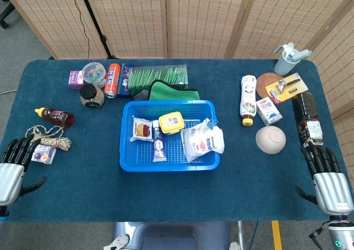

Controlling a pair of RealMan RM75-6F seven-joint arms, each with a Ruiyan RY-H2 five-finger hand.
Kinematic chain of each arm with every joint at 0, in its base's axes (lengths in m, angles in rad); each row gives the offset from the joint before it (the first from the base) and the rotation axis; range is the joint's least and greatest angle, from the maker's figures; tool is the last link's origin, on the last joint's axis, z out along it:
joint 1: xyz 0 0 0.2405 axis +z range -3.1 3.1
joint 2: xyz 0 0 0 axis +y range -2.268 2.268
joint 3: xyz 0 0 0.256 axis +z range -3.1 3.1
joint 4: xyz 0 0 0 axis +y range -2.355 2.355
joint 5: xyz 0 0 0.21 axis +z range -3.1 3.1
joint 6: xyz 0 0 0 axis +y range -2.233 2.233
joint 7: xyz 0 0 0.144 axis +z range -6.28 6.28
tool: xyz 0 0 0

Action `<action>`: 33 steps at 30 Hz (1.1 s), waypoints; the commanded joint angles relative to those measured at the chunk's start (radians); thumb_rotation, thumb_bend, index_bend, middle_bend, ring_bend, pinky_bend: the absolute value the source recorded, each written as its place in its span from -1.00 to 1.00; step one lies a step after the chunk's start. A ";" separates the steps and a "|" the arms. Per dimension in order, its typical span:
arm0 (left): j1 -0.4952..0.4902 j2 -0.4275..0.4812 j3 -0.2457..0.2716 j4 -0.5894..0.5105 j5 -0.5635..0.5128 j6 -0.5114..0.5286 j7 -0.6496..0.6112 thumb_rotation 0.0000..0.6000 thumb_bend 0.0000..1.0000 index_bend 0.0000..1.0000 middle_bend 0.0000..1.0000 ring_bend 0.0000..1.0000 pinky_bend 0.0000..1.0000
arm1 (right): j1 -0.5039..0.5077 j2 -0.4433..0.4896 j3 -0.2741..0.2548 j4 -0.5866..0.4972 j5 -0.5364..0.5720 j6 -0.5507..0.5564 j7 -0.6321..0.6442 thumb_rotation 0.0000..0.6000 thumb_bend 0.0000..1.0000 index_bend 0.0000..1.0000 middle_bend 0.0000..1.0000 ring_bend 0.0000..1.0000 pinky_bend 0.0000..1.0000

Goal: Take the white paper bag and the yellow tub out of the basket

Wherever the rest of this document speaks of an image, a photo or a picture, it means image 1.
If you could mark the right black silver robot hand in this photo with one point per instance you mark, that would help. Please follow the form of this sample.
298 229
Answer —
332 192

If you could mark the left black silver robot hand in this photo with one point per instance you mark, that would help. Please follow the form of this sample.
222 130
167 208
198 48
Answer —
9 178

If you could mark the white snack bag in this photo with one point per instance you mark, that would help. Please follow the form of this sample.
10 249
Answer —
202 145

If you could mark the yellow lidded box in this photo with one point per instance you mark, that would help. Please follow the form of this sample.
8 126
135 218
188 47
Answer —
171 122

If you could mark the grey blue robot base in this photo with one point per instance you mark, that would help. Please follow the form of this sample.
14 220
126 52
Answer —
171 239

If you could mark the small purple plum carton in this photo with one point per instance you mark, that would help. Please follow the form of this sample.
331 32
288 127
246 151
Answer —
42 154

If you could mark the blue felt table cover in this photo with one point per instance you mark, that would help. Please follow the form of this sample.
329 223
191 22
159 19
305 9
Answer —
83 192

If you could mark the honey bottle yellow cap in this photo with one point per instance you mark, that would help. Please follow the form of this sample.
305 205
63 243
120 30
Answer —
58 117

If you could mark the dark soy sauce bottle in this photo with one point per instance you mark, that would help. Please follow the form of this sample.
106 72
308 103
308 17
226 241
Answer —
307 117

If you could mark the beige upturned bowl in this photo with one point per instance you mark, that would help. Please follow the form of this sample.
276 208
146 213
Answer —
271 139

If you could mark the metal table leg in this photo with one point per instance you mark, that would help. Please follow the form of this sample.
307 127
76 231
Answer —
240 236

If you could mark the small white carton box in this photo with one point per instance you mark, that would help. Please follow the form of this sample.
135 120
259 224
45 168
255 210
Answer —
269 111

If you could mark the razor on yellow card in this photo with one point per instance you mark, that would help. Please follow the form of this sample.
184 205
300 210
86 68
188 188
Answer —
287 87

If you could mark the glass jar black lid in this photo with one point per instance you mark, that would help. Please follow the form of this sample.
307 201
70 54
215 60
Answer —
91 95

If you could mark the small purple box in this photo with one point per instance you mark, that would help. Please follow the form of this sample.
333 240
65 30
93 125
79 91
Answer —
74 80

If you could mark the round woven coaster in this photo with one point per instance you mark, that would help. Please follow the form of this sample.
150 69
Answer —
264 84

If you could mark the white squeeze bottle yellow cap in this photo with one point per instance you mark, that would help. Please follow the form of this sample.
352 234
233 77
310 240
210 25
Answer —
249 95

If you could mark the clear round clip container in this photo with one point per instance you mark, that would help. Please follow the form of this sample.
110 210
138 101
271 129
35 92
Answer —
94 73

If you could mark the blue binder clip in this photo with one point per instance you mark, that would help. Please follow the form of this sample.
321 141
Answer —
211 123

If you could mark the white fruit snack packet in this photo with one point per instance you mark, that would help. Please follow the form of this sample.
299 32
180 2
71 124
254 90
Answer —
141 129

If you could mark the green brush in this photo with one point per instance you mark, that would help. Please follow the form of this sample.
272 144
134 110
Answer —
302 53

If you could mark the orange soda can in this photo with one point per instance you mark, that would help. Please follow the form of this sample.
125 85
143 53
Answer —
112 80

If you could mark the dark blue carton box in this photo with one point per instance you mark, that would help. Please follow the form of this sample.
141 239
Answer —
123 81

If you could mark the white spoon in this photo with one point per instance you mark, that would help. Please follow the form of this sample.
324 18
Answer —
290 47

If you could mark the purple white toothpaste tube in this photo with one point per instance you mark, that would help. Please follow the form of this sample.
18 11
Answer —
159 147

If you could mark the blue plastic mesh basket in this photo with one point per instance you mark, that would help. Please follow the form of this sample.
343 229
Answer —
177 153

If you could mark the black chair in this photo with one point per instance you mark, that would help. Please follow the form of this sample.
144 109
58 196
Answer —
4 17

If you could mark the black tripod stand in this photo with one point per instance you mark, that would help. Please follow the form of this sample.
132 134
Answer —
92 20

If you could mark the green cloth black trim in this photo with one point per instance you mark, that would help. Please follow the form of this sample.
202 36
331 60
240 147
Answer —
166 92

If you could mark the clear box green packets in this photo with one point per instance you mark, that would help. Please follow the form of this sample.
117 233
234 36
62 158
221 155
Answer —
157 74

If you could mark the bamboo folding screen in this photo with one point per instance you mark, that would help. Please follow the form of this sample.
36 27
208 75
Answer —
193 20

